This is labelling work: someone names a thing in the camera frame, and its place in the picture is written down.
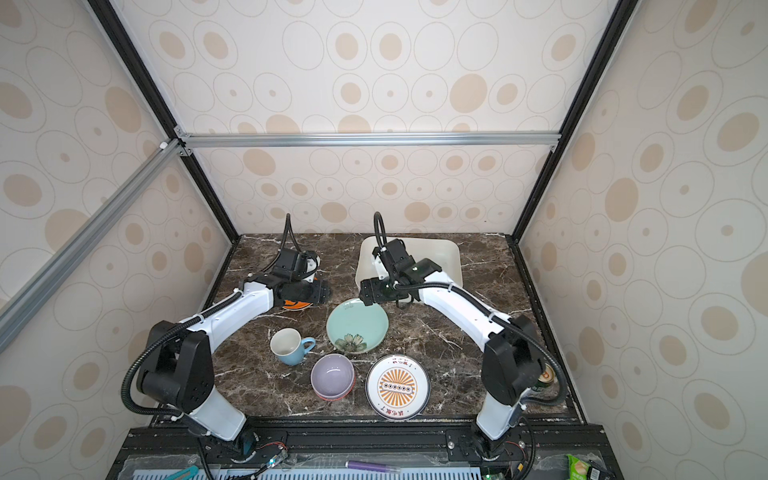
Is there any light green floral plate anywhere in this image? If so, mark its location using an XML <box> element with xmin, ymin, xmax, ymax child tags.
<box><xmin>326</xmin><ymin>299</ymin><xmax>389</xmax><ymax>354</ymax></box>

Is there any orange sunburst patterned plate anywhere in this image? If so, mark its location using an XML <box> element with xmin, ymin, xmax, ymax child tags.
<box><xmin>366</xmin><ymin>355</ymin><xmax>430</xmax><ymax>421</ymax></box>

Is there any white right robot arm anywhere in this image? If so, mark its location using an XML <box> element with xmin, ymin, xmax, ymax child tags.
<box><xmin>359</xmin><ymin>272</ymin><xmax>567</xmax><ymax>441</ymax></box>

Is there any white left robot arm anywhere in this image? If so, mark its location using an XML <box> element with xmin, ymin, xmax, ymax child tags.
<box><xmin>120</xmin><ymin>275</ymin><xmax>332</xmax><ymax>442</ymax></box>

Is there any white plastic bin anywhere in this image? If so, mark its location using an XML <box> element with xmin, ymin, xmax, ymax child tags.
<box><xmin>355</xmin><ymin>236</ymin><xmax>463</xmax><ymax>287</ymax></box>

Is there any blue mug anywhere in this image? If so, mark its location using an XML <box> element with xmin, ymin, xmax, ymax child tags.
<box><xmin>269</xmin><ymin>328</ymin><xmax>316</xmax><ymax>366</ymax></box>

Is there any purple bowl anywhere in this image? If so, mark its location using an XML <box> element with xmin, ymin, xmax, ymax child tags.
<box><xmin>310</xmin><ymin>354</ymin><xmax>356</xmax><ymax>401</ymax></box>

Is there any purple pen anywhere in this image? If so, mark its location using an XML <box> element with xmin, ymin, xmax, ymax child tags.
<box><xmin>345</xmin><ymin>460</ymin><xmax>401</xmax><ymax>474</ymax></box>

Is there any green can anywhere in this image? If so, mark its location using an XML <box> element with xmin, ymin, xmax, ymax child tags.
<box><xmin>532</xmin><ymin>363</ymin><xmax>556</xmax><ymax>392</ymax></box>

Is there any green snack packet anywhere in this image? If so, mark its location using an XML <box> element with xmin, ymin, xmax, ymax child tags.
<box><xmin>567</xmin><ymin>454</ymin><xmax>611</xmax><ymax>480</ymax></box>

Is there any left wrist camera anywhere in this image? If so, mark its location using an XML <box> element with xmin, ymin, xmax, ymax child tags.
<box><xmin>271</xmin><ymin>248</ymin><xmax>320</xmax><ymax>282</ymax></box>

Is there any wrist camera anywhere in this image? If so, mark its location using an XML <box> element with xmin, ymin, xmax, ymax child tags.
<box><xmin>372</xmin><ymin>238</ymin><xmax>416</xmax><ymax>279</ymax></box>
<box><xmin>271</xmin><ymin>248</ymin><xmax>320</xmax><ymax>282</ymax></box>

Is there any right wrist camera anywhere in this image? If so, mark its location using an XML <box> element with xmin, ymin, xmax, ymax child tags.
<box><xmin>372</xmin><ymin>238</ymin><xmax>416</xmax><ymax>279</ymax></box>

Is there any silver horizontal rail back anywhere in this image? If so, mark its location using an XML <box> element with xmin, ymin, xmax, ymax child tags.
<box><xmin>181</xmin><ymin>131</ymin><xmax>561</xmax><ymax>148</ymax></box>

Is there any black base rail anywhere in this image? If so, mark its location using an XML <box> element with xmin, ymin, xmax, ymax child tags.
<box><xmin>107</xmin><ymin>420</ymin><xmax>623</xmax><ymax>479</ymax></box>

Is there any black vertical frame post left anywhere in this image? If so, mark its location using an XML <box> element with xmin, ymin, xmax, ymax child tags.
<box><xmin>87</xmin><ymin>0</ymin><xmax>240</xmax><ymax>244</ymax></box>

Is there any black vertical frame post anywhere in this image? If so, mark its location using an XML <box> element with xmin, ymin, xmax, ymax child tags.
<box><xmin>87</xmin><ymin>0</ymin><xmax>240</xmax><ymax>244</ymax></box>
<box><xmin>507</xmin><ymin>0</ymin><xmax>639</xmax><ymax>246</ymax></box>

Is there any silver diagonal rail left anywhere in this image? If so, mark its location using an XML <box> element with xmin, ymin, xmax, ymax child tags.
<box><xmin>1</xmin><ymin>139</ymin><xmax>181</xmax><ymax>350</ymax></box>

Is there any black vertical frame post right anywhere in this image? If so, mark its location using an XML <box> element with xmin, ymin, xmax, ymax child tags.
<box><xmin>507</xmin><ymin>0</ymin><xmax>639</xmax><ymax>246</ymax></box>

